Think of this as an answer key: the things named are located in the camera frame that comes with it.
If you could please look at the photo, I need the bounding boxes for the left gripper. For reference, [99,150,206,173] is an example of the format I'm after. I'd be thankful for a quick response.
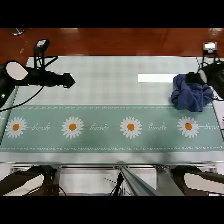
[50,71,77,90]

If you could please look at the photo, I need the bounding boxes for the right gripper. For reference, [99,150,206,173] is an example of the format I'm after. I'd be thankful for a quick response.
[184,71,201,85]

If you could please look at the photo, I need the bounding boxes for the blue garment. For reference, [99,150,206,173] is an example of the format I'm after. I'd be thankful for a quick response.
[170,73,215,113]

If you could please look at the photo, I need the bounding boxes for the black cable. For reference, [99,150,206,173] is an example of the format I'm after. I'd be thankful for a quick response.
[0,84,46,113]
[109,171,126,197]

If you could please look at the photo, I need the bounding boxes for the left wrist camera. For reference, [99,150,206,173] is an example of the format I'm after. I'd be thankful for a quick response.
[32,38,60,72]

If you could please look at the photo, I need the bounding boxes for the silver frame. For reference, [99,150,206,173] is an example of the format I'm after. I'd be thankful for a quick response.
[0,161,224,197]

